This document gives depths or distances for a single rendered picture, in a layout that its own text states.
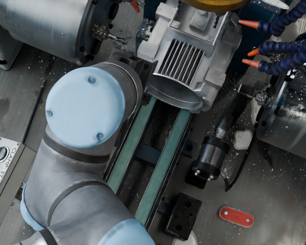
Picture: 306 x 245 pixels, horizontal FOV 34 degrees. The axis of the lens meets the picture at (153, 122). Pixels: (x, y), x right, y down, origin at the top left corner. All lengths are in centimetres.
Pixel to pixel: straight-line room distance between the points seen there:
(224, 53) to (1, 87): 61
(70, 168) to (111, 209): 9
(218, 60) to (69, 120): 56
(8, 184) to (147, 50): 40
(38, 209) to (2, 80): 78
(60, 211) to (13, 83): 82
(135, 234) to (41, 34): 65
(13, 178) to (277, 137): 54
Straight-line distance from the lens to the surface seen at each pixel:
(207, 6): 85
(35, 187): 65
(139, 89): 71
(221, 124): 106
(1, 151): 104
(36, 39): 111
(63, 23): 105
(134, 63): 74
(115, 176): 115
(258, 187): 131
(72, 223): 55
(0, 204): 103
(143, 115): 119
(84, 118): 59
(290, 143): 107
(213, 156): 105
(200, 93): 105
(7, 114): 135
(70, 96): 59
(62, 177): 62
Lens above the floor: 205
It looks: 74 degrees down
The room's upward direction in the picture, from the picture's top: 9 degrees clockwise
